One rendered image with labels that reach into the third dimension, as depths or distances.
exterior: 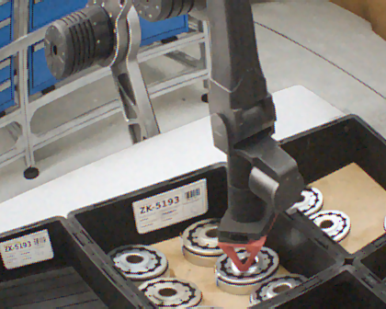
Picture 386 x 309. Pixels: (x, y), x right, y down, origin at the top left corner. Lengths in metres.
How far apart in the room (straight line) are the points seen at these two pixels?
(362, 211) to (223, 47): 0.52
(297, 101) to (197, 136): 0.27
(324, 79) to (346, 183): 2.34
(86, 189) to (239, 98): 0.80
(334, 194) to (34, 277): 0.59
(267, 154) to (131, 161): 0.82
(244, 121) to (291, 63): 2.87
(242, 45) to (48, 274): 0.55
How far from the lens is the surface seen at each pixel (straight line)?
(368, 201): 1.73
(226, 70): 1.33
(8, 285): 1.59
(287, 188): 1.37
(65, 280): 1.59
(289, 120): 2.28
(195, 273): 1.59
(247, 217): 1.46
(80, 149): 3.70
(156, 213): 1.65
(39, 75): 3.45
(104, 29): 2.32
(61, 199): 2.07
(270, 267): 1.53
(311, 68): 4.20
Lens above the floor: 1.77
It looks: 30 degrees down
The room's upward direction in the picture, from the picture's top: 5 degrees counter-clockwise
